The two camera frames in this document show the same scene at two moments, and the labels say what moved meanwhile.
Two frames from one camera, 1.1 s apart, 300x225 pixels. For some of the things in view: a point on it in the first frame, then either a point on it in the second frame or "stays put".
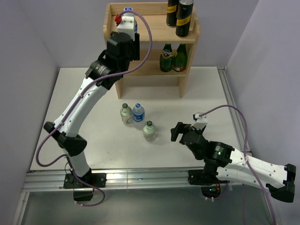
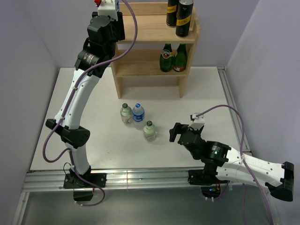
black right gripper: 184,135 stays put
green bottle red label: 180,58 stays put
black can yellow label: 172,8 stays put
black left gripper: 136,47 to 94,14
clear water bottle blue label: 130,14 to 117,6
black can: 184,15 stays put
